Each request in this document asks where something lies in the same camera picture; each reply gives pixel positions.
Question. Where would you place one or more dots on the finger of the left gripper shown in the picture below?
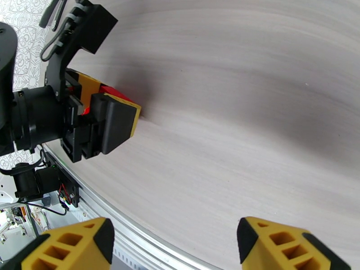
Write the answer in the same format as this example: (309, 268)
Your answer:
(87, 86)
(118, 123)

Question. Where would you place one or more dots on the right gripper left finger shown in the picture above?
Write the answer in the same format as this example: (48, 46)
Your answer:
(73, 246)

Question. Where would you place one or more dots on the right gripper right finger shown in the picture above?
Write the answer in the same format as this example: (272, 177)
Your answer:
(284, 246)

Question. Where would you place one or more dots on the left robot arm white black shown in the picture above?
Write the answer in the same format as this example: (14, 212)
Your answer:
(5, 80)

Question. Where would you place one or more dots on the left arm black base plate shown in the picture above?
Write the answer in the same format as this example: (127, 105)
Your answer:
(50, 179)

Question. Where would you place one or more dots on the red lego brick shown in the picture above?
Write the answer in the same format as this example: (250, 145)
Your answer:
(115, 93)

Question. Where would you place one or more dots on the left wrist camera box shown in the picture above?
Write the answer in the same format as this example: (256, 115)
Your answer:
(95, 27)

